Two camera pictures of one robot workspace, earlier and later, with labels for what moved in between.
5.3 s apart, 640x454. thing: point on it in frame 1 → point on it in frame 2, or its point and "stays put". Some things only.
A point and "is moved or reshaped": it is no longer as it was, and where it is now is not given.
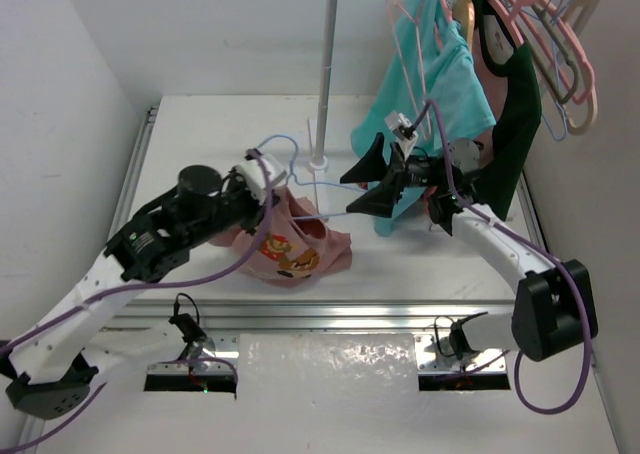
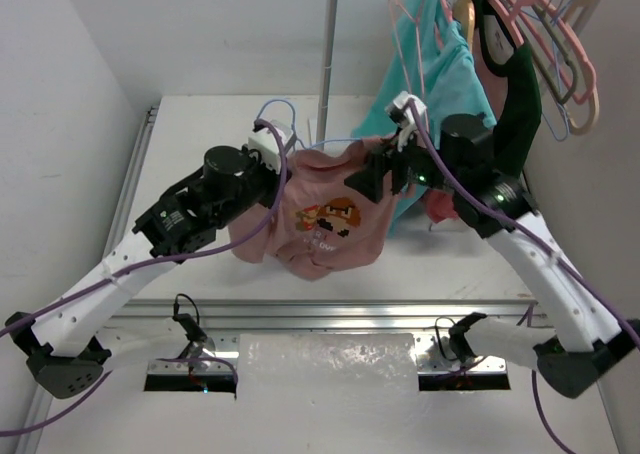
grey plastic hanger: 561,43 stays put
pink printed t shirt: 300,245 is moved or reshaped
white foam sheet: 327,366 stays put
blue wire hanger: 293,177 → 295,137
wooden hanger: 464,11 stays put
